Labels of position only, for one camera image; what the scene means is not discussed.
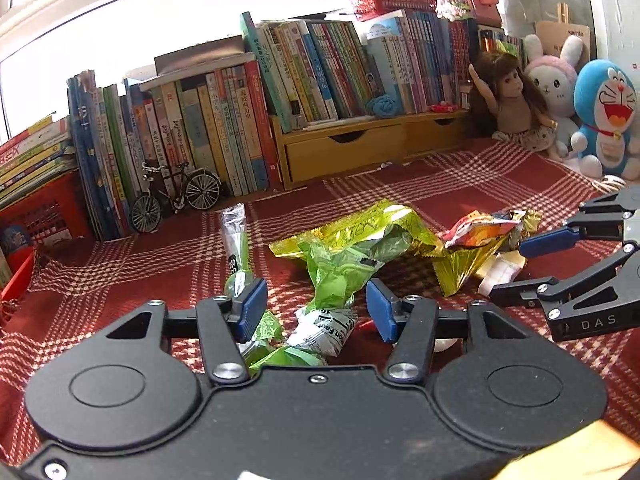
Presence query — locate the green silver wrapper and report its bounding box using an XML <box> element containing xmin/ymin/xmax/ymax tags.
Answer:
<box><xmin>219</xmin><ymin>203</ymin><xmax>286</xmax><ymax>366</ymax></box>

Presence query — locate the brown cardboard box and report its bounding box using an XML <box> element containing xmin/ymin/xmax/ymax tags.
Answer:
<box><xmin>535</xmin><ymin>20</ymin><xmax>592</xmax><ymax>57</ymax></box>

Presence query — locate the orange macaron snack bag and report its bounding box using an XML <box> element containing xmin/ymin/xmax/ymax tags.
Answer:
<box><xmin>440</xmin><ymin>209</ymin><xmax>543</xmax><ymax>261</ymax></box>

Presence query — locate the green wrapper white label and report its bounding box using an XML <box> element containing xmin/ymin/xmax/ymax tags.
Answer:
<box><xmin>245</xmin><ymin>307</ymin><xmax>358</xmax><ymax>376</ymax></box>

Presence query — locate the red plastic crate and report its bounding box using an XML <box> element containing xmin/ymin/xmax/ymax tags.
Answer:
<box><xmin>0</xmin><ymin>170</ymin><xmax>93</xmax><ymax>251</ymax></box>

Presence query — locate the white cable coil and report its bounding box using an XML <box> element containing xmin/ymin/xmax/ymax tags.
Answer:
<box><xmin>592</xmin><ymin>175</ymin><xmax>628</xmax><ymax>193</ymax></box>

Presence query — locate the stack of flat workbooks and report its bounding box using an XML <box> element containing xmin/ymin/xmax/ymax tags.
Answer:
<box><xmin>0</xmin><ymin>115</ymin><xmax>76</xmax><ymax>211</ymax></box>

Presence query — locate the black model bicycle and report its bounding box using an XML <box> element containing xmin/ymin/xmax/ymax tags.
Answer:
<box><xmin>131</xmin><ymin>160</ymin><xmax>222</xmax><ymax>233</ymax></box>

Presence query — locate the yellow-green foil bag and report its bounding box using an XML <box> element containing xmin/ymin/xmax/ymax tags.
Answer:
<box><xmin>269</xmin><ymin>199</ymin><xmax>446</xmax><ymax>271</ymax></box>

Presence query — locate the row of teal spine books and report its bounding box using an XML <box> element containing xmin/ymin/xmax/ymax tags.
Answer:
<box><xmin>241</xmin><ymin>11</ymin><xmax>373</xmax><ymax>133</ymax></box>

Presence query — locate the row of tall thin books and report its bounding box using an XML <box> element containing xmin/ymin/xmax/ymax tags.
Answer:
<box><xmin>67</xmin><ymin>55</ymin><xmax>283</xmax><ymax>241</ymax></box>

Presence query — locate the blue yarn ball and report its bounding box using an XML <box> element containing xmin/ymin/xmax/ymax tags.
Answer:
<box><xmin>366</xmin><ymin>96</ymin><xmax>398</xmax><ymax>118</ymax></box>

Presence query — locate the pink rabbit plush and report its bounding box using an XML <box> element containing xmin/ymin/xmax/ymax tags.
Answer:
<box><xmin>522</xmin><ymin>35</ymin><xmax>586</xmax><ymax>158</ymax></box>

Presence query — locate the red plastic bin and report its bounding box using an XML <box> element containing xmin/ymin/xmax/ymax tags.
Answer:
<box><xmin>0</xmin><ymin>250</ymin><xmax>36</xmax><ymax>306</ymax></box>

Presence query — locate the red plaid blanket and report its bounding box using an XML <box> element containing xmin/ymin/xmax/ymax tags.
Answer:
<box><xmin>0</xmin><ymin>137</ymin><xmax>640</xmax><ymax>466</ymax></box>

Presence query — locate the wooden drawer organizer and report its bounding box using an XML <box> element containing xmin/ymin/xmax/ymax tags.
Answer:
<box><xmin>270</xmin><ymin>109</ymin><xmax>471</xmax><ymax>191</ymax></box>

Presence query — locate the pink white wrapper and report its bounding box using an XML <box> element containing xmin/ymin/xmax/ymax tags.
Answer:
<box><xmin>477</xmin><ymin>251</ymin><xmax>527</xmax><ymax>297</ymax></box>

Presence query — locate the long-haired doll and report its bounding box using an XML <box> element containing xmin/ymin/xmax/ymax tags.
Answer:
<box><xmin>467</xmin><ymin>52</ymin><xmax>558</xmax><ymax>161</ymax></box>

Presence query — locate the grey flat book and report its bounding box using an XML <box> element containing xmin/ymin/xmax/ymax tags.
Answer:
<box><xmin>125</xmin><ymin>35</ymin><xmax>256</xmax><ymax>91</ymax></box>

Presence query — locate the wide wooden drawer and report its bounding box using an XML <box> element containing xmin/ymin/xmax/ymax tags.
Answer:
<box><xmin>285</xmin><ymin>122</ymin><xmax>407</xmax><ymax>183</ymax></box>

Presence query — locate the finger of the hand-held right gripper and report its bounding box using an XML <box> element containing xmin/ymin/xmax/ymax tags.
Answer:
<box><xmin>491</xmin><ymin>244</ymin><xmax>640</xmax><ymax>311</ymax></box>
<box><xmin>517</xmin><ymin>190</ymin><xmax>640</xmax><ymax>259</ymax></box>

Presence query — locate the gold foil wrapper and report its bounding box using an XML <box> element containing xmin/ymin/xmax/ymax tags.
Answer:
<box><xmin>432</xmin><ymin>240</ymin><xmax>518</xmax><ymax>297</ymax></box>

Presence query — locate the light green wrapper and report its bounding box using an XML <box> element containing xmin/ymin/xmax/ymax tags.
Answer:
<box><xmin>297</xmin><ymin>232</ymin><xmax>401</xmax><ymax>321</ymax></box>

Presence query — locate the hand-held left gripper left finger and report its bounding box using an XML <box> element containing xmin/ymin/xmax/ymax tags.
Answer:
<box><xmin>102</xmin><ymin>277</ymin><xmax>269</xmax><ymax>387</ymax></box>

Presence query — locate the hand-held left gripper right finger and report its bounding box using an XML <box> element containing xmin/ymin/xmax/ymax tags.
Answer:
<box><xmin>366</xmin><ymin>278</ymin><xmax>541</xmax><ymax>387</ymax></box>

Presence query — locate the blue white cat plush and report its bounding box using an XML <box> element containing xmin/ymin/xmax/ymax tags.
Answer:
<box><xmin>570</xmin><ymin>59</ymin><xmax>640</xmax><ymax>181</ymax></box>

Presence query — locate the row of blue spine books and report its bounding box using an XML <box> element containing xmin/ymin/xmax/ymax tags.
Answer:
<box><xmin>366</xmin><ymin>7</ymin><xmax>477</xmax><ymax>115</ymax></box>

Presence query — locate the narrow wooden drawer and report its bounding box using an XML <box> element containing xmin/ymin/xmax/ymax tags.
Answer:
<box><xmin>404</xmin><ymin>112</ymin><xmax>468</xmax><ymax>158</ymax></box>

